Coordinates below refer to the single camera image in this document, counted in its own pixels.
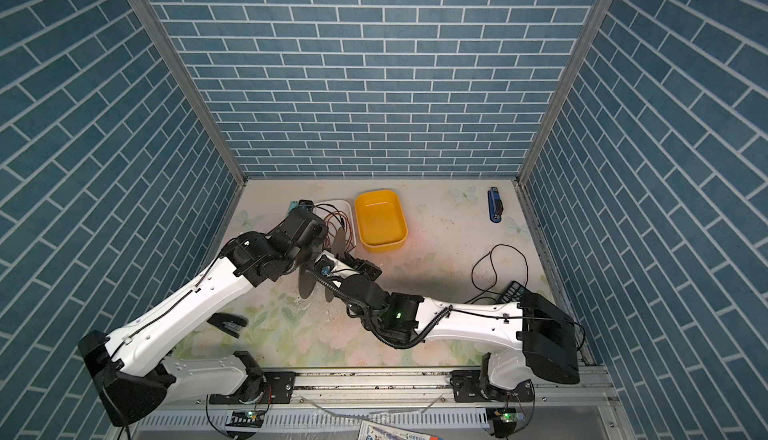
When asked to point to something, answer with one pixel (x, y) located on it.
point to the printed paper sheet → (374, 430)
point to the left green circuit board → (246, 419)
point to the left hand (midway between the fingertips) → (318, 246)
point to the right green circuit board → (504, 420)
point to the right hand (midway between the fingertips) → (344, 252)
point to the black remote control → (515, 292)
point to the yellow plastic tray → (380, 221)
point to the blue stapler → (495, 204)
